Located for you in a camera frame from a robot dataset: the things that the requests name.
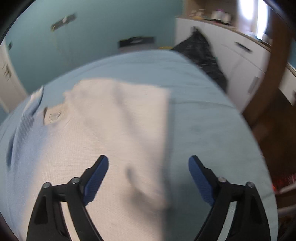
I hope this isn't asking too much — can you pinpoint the black cabinet handle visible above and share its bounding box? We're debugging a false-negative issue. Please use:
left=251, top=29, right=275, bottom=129
left=234, top=42, right=252, bottom=53

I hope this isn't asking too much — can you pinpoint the black flat box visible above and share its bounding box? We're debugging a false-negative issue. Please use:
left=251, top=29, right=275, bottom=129
left=118, top=36, right=155, bottom=48

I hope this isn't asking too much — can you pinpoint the white small garment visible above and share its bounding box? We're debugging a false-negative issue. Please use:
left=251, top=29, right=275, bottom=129
left=35, top=78, right=173, bottom=241

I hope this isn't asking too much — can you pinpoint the black plastic bag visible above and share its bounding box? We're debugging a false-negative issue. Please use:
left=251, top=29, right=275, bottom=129
left=171, top=27, right=229, bottom=93

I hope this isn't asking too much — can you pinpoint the light blue bed sheet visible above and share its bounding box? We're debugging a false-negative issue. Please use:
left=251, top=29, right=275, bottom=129
left=0, top=49, right=279, bottom=241

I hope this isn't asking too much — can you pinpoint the white door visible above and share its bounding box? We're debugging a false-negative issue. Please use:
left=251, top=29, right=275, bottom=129
left=0, top=43, right=28, bottom=114

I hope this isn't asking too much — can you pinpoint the wooden countertop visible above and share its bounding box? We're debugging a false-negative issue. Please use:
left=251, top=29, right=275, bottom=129
left=175, top=16, right=273, bottom=52

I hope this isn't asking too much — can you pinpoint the bright window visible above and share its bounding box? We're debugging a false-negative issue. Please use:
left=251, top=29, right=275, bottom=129
left=238, top=0, right=271, bottom=39

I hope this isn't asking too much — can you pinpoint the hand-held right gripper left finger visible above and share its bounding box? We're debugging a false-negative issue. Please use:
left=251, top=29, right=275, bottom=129
left=26, top=155, right=109, bottom=241

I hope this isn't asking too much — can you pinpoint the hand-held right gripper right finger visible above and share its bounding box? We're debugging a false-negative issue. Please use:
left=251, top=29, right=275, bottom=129
left=188, top=155, right=271, bottom=241

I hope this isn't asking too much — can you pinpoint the brown wooden post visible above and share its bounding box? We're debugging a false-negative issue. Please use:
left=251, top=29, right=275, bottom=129
left=240, top=9, right=290, bottom=131

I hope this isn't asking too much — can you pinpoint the white cabinet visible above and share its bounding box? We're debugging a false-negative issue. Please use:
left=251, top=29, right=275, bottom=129
left=174, top=17, right=296, bottom=112

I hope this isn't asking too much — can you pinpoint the light blue small garment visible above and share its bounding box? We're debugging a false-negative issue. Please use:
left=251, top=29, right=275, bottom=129
left=5, top=85, right=50, bottom=169

